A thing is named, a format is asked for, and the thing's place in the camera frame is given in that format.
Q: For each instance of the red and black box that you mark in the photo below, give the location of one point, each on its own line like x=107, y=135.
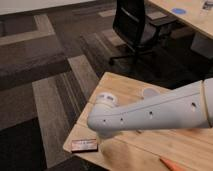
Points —
x=84, y=145

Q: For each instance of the black office chair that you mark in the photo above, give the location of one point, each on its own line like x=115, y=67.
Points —
x=140, y=33

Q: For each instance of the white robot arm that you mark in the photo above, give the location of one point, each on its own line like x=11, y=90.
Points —
x=186, y=107

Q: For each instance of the blue round disc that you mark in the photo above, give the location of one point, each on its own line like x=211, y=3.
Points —
x=179, y=11

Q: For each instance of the wooden background desk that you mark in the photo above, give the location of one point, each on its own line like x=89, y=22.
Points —
x=196, y=17

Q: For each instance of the blue bowl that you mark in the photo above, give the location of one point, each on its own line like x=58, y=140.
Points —
x=150, y=92

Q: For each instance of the small dark object on desk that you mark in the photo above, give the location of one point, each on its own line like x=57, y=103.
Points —
x=208, y=4

